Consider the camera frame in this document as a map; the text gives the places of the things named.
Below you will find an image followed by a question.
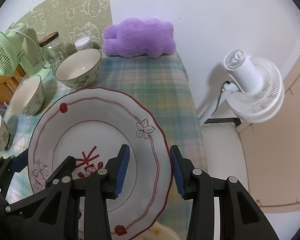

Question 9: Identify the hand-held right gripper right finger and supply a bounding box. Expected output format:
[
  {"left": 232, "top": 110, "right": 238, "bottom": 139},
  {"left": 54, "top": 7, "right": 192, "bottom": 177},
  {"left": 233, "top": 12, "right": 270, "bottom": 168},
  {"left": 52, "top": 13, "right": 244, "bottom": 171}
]
[{"left": 170, "top": 145, "right": 280, "bottom": 240}]

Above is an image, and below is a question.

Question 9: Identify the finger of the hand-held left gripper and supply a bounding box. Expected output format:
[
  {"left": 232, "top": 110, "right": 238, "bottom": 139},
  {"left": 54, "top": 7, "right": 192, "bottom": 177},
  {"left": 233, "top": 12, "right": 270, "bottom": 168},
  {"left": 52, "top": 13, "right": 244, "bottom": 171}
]
[
  {"left": 5, "top": 156, "right": 76, "bottom": 214},
  {"left": 0, "top": 150, "right": 29, "bottom": 198}
]

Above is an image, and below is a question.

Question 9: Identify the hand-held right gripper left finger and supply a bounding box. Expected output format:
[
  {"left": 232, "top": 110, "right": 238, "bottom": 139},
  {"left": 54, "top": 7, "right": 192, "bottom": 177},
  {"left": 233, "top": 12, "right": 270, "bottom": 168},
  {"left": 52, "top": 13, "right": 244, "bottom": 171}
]
[{"left": 25, "top": 144, "right": 130, "bottom": 240}]

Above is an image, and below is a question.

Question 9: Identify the white plate with red rim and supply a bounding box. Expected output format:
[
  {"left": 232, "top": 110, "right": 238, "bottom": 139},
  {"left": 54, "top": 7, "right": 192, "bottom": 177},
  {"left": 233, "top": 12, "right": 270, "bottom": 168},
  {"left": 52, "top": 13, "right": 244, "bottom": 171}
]
[{"left": 27, "top": 87, "right": 174, "bottom": 237}]

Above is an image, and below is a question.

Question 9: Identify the beige door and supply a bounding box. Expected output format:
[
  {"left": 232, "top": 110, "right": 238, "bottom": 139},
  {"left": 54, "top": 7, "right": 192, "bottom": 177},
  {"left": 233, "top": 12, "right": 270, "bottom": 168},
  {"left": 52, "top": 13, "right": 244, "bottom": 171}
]
[{"left": 237, "top": 40, "right": 300, "bottom": 215}]

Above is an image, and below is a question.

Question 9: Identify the green desk fan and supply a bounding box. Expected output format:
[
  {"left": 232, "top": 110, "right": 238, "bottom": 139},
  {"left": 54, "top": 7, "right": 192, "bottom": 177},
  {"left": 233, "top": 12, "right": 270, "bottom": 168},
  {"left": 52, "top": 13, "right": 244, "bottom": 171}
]
[{"left": 0, "top": 22, "right": 53, "bottom": 80}]

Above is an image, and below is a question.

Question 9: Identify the white standing fan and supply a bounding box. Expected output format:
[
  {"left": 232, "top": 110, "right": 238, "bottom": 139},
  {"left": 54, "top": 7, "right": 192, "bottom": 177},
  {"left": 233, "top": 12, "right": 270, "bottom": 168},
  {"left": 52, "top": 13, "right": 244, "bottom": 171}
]
[{"left": 196, "top": 49, "right": 285, "bottom": 125}]

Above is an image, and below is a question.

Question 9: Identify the glass jar with dark lid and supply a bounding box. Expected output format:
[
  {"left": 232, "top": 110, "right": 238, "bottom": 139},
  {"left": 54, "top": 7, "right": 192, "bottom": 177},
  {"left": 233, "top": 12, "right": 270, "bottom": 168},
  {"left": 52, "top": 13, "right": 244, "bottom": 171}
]
[{"left": 39, "top": 32, "right": 65, "bottom": 75}]

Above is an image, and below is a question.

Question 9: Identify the clear cotton swab container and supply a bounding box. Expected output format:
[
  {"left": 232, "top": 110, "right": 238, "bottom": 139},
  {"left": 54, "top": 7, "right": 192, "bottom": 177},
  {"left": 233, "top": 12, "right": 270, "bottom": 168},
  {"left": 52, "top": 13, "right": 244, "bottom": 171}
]
[{"left": 74, "top": 37, "right": 93, "bottom": 52}]

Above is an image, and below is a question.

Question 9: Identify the purple plush cushion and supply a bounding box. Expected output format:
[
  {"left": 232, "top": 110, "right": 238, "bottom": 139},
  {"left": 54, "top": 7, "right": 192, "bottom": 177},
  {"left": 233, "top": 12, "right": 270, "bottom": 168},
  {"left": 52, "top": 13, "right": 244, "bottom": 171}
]
[{"left": 101, "top": 17, "right": 176, "bottom": 59}]

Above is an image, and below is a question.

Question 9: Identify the black fan cable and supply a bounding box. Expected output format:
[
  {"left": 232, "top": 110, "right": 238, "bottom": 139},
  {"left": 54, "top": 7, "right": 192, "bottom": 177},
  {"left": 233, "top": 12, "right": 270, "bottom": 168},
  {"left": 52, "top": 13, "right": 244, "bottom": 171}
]
[{"left": 216, "top": 80, "right": 230, "bottom": 116}]

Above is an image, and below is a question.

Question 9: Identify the green patterned cloth on wall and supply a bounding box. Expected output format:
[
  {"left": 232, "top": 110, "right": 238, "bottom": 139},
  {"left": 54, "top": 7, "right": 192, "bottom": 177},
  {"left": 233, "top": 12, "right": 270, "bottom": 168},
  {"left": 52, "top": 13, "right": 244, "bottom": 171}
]
[{"left": 14, "top": 0, "right": 113, "bottom": 53}]

